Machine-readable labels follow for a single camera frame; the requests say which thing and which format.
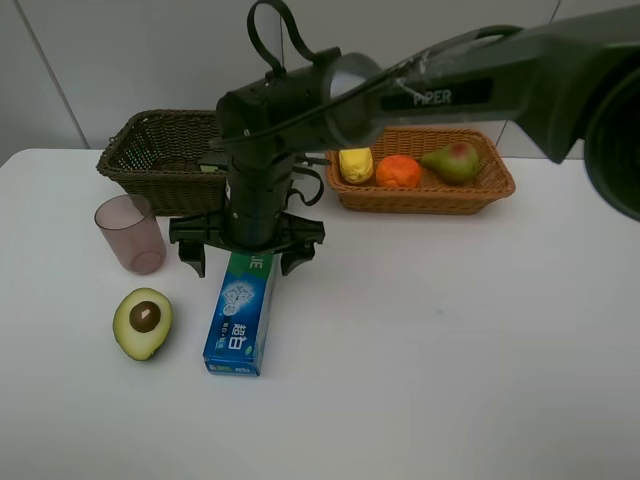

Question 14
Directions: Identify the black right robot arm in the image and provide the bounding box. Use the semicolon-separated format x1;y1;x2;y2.
169;1;639;274

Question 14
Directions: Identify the dark brown wicker basket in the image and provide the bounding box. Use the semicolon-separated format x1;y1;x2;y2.
97;109;226;216

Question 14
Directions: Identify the orange tangerine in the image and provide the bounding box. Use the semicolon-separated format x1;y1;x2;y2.
375;154;422;188

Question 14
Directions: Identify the green blue toothpaste box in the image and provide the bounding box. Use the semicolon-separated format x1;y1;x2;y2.
203;253;279;376

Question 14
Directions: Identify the yellow lemon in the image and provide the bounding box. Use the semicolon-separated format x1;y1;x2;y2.
338;147;374;185

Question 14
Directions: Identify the halved avocado with pit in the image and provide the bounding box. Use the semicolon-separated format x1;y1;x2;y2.
112;288;173;361

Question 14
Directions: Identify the green red pear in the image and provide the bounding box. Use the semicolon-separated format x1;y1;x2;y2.
419;142;480;185

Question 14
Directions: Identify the translucent pink plastic cup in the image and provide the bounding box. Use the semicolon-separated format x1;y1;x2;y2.
94;194;166;275

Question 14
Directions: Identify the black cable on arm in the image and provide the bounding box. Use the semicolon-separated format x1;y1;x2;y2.
246;0;317;71

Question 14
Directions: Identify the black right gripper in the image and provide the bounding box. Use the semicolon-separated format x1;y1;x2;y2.
169;154;325;278

